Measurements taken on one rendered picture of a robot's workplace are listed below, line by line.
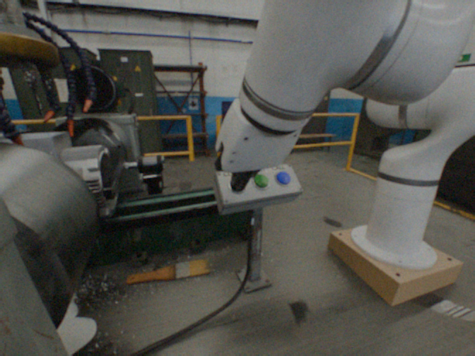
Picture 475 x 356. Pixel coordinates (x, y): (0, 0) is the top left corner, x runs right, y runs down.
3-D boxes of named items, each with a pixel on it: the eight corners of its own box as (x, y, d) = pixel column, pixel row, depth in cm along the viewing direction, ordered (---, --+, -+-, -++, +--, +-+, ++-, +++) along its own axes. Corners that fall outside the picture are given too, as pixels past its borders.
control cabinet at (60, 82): (42, 186, 318) (-4, 42, 250) (58, 176, 362) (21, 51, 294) (112, 179, 345) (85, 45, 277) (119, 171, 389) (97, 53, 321)
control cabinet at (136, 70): (121, 179, 348) (95, 47, 281) (126, 170, 392) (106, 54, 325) (165, 174, 367) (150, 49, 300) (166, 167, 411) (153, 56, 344)
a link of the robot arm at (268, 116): (302, 64, 25) (292, 86, 27) (234, 58, 22) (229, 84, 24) (337, 112, 21) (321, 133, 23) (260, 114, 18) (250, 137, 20)
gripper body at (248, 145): (299, 82, 26) (268, 140, 36) (223, 79, 23) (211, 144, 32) (327, 124, 23) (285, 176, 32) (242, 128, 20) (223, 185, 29)
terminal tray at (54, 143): (-6, 175, 42) (-20, 141, 39) (22, 162, 51) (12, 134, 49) (60, 169, 46) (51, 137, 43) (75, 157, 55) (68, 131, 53)
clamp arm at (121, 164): (119, 169, 69) (102, 201, 47) (116, 161, 68) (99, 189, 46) (130, 168, 70) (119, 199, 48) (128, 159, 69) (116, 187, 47)
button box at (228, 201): (219, 216, 40) (224, 205, 36) (211, 184, 43) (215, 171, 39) (293, 202, 46) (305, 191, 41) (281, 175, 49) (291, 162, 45)
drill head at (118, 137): (43, 206, 62) (15, 123, 54) (83, 169, 98) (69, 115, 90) (130, 194, 70) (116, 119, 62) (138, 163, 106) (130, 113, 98)
